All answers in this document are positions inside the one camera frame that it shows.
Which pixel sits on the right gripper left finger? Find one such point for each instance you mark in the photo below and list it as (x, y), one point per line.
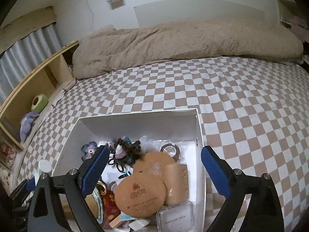
(46, 212)

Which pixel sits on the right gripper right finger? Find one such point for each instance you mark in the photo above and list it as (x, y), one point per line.
(264, 211)

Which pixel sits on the beige plastic lint roller holder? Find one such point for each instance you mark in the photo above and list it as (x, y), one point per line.
(44, 166)

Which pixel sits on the round cork coaster with logo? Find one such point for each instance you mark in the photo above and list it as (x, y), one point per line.
(140, 195)

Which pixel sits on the red small box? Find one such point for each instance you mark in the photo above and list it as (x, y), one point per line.
(110, 209)

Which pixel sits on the wooden block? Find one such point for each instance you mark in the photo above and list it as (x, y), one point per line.
(116, 222)

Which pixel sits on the purple crochet flower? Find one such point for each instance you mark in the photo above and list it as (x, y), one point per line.
(89, 150)

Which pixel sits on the clear acrylic box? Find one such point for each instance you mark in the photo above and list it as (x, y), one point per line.
(176, 218)

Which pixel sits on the purple plush toy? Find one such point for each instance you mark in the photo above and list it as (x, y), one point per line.
(26, 125)

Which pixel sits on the tan leather card holder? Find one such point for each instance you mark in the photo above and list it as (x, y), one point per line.
(176, 181)

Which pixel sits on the crochet hat doll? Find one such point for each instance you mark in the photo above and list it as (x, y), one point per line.
(124, 153)

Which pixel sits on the checkered bed sheet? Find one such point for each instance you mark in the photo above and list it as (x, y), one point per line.
(253, 113)

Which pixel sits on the brown tape roll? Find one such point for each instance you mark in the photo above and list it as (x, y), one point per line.
(172, 150)

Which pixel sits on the green avocado plush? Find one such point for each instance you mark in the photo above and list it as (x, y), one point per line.
(39, 103)

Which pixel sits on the white storage box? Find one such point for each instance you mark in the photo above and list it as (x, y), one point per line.
(180, 126)

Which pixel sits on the wooden headboard shelf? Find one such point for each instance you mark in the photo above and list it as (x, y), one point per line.
(51, 78)

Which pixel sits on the grey curtain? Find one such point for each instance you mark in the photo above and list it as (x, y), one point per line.
(25, 55)

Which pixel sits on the beige quilted blanket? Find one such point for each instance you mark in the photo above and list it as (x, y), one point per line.
(110, 50)

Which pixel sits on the side clothes shelf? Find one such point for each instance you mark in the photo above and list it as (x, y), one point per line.
(292, 18)

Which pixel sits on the floral drawstring pouch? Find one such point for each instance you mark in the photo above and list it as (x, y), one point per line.
(95, 204)

